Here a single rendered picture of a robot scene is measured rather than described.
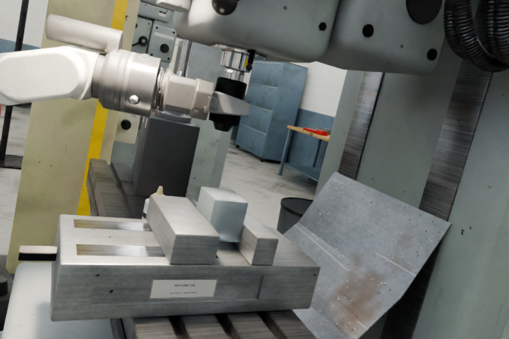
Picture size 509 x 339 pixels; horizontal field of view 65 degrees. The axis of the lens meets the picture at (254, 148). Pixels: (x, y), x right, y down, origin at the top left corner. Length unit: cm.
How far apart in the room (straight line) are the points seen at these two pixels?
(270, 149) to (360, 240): 720
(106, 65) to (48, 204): 190
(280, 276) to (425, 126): 39
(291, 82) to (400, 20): 737
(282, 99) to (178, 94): 736
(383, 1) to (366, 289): 47
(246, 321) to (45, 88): 40
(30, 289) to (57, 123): 165
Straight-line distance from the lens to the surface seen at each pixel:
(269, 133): 788
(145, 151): 96
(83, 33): 61
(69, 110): 232
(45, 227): 249
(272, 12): 54
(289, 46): 56
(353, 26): 59
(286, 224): 252
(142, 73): 58
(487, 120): 74
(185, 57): 100
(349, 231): 84
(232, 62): 60
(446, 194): 75
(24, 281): 77
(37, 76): 59
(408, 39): 65
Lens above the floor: 125
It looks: 7 degrees down
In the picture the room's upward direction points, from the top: 13 degrees clockwise
